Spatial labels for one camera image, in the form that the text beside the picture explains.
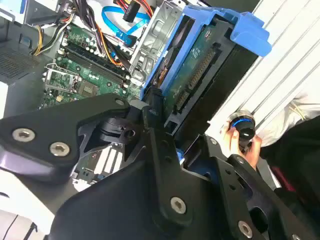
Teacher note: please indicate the person's hand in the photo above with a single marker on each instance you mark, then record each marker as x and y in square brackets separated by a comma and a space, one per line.
[251, 152]

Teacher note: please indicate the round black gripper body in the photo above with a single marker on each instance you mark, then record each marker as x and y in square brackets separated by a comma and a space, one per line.
[112, 212]

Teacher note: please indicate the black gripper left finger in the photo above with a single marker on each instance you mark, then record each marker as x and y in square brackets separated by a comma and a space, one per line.
[37, 140]

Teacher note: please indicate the hard disk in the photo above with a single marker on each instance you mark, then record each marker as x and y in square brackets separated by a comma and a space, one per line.
[200, 62]

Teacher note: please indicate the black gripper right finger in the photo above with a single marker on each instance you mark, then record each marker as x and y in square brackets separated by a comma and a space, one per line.
[232, 190]

